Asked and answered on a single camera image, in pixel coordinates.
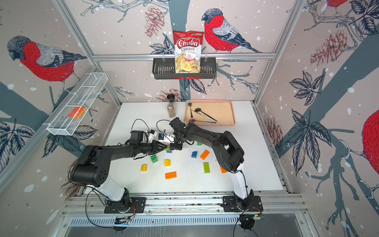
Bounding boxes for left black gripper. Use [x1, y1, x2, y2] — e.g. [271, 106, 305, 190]
[138, 141, 167, 155]

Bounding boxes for orange brick front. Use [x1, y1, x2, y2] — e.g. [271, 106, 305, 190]
[165, 171, 177, 180]

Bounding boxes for orange brick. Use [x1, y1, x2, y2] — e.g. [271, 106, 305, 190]
[200, 150, 210, 160]
[220, 167, 227, 174]
[165, 171, 177, 180]

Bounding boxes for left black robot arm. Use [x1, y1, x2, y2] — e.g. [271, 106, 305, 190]
[69, 140, 167, 214]

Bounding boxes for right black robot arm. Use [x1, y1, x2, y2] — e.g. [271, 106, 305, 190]
[169, 118, 257, 212]

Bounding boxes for purple spoon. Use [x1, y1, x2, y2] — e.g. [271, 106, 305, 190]
[189, 118, 217, 124]

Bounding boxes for glass spice shaker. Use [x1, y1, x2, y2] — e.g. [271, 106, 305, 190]
[167, 94, 176, 118]

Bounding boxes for black spoon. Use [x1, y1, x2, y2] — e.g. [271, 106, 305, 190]
[195, 108, 217, 121]

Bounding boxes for small grey spoon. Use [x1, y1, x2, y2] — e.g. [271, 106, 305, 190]
[188, 102, 193, 118]

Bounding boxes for orange brick centre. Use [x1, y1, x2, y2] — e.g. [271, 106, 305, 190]
[200, 150, 210, 160]

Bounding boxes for beige tray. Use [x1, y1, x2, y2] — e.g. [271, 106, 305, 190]
[185, 100, 235, 126]

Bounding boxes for lime green flat brick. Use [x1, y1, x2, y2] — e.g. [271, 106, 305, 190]
[203, 162, 210, 174]

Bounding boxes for orange flat brick right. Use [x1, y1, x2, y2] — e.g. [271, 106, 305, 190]
[220, 167, 227, 174]

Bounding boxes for Chuba cassava chips bag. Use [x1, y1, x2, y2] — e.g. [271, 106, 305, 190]
[173, 31, 204, 74]

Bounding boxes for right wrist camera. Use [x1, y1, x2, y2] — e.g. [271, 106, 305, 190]
[158, 133, 175, 143]

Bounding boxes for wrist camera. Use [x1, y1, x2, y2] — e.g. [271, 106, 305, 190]
[158, 133, 175, 143]
[129, 130, 156, 145]

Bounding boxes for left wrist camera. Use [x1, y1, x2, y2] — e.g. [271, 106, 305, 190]
[129, 130, 156, 145]

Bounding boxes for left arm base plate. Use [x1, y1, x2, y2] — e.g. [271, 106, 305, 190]
[104, 197, 147, 214]

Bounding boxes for black wall basket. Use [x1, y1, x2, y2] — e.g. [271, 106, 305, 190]
[153, 56, 217, 80]

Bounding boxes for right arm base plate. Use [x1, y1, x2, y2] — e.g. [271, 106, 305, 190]
[220, 196, 264, 212]

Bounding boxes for orange block in wire basket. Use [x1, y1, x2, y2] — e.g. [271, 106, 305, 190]
[69, 107, 87, 119]

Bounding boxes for white wire wall basket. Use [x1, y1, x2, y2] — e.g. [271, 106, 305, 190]
[47, 72, 108, 136]

